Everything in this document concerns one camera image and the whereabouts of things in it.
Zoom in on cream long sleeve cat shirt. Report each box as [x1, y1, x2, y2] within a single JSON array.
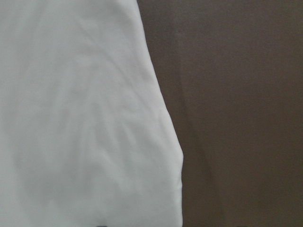
[[0, 0, 183, 227]]

